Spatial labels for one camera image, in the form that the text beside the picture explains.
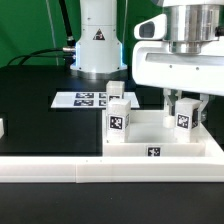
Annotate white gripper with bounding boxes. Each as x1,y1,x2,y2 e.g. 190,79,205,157
132,14,224,122

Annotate white square tabletop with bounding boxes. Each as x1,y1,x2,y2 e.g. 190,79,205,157
102,110,205,157

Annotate white L-shaped fence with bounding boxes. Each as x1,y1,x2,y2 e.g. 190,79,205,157
0,118,224,184

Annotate white marker plate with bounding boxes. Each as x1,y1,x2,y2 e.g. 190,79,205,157
50,91,141,109

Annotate white block left edge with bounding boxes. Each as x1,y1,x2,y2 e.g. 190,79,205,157
0,118,4,139

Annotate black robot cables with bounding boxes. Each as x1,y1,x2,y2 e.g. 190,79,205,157
6,0,77,67

